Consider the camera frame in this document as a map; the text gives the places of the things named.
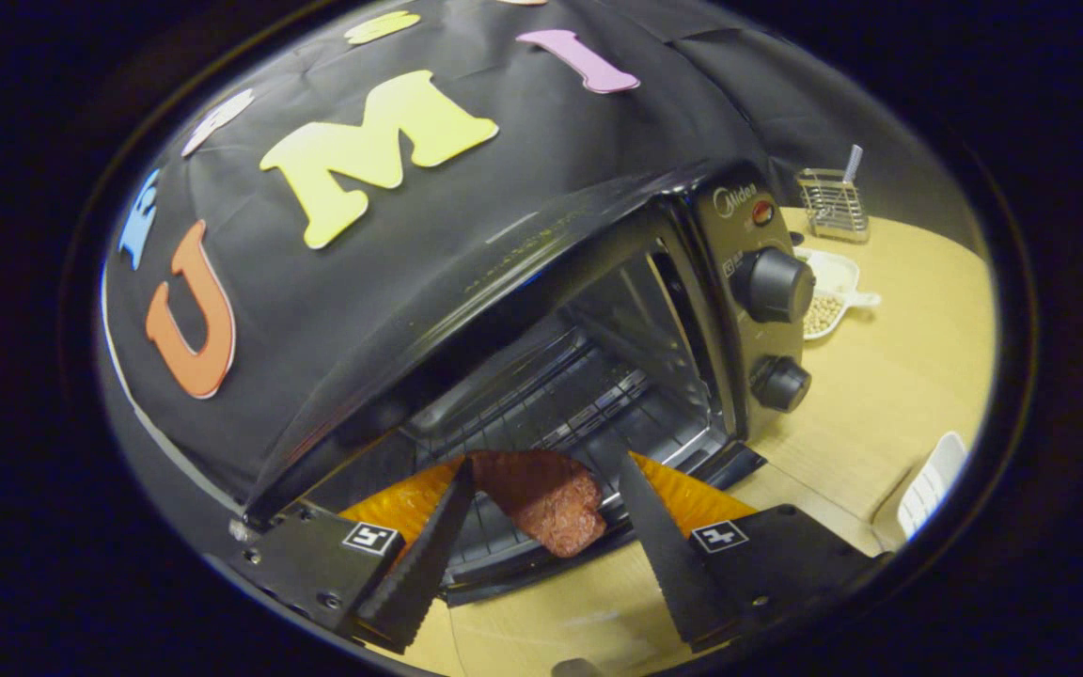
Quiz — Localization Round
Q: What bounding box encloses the reddish brown meat slice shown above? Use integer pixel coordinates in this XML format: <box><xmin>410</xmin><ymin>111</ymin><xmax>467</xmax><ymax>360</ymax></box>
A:
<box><xmin>469</xmin><ymin>449</ymin><xmax>608</xmax><ymax>559</ymax></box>

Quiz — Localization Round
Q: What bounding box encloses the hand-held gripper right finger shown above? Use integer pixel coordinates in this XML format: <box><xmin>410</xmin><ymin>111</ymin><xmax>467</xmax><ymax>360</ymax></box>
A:
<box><xmin>617</xmin><ymin>451</ymin><xmax>886</xmax><ymax>652</ymax></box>

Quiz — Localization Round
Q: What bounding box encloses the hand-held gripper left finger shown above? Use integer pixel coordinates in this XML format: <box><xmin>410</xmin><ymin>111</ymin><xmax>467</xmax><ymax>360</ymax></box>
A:
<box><xmin>241</xmin><ymin>458</ymin><xmax>477</xmax><ymax>654</ymax></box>

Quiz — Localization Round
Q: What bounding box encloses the wire mesh utensil holder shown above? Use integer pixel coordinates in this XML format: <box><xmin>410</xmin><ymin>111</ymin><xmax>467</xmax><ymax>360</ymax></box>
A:
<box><xmin>795</xmin><ymin>167</ymin><xmax>871</xmax><ymax>244</ymax></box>

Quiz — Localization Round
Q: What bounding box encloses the black toaster oven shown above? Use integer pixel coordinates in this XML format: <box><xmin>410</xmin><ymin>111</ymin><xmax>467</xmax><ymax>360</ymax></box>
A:
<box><xmin>241</xmin><ymin>160</ymin><xmax>817</xmax><ymax>607</ymax></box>

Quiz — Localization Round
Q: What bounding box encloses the white ribbed plastic tray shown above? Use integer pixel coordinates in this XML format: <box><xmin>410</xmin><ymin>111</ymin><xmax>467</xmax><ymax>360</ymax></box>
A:
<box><xmin>897</xmin><ymin>432</ymin><xmax>968</xmax><ymax>542</ymax></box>

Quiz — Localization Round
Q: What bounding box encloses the white divided dish with grains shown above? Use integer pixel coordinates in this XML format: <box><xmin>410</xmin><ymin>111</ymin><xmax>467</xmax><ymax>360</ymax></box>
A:
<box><xmin>793</xmin><ymin>246</ymin><xmax>882</xmax><ymax>341</ymax></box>

